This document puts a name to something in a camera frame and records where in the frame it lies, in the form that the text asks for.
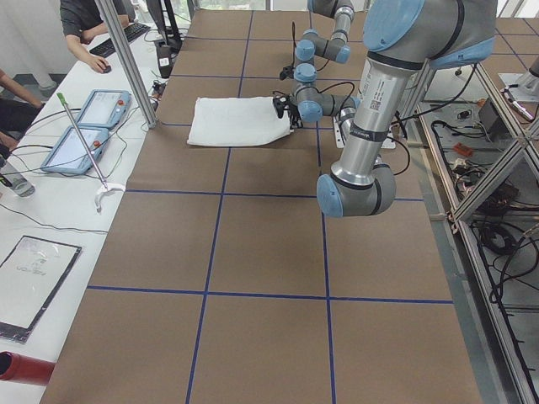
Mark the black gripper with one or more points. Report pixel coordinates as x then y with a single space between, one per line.
292 115

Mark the white long-sleeve printed shirt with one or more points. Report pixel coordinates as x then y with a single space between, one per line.
236 122

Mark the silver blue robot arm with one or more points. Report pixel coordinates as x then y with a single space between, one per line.
400 36
335 47

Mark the upper blue teach pendant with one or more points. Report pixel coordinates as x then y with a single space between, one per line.
104 108

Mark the blue teach pendant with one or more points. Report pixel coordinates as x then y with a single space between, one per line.
69 156
104 108

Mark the lower blue teach pendant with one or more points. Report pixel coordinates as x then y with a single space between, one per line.
69 156

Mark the seated person in black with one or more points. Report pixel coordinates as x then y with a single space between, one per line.
81 22

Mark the clear water bottle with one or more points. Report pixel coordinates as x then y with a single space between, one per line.
14 180

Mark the black framed paper sheet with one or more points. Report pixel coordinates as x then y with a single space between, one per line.
31 275

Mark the red cylinder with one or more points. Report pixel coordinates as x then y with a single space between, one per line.
22 369

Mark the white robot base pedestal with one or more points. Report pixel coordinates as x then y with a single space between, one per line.
344 127

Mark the aluminium truss frame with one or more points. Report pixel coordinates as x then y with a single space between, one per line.
478 131

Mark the grabber stick with green handle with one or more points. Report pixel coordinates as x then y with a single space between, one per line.
106 187

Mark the aluminium frame post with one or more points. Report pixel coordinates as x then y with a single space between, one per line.
127 60

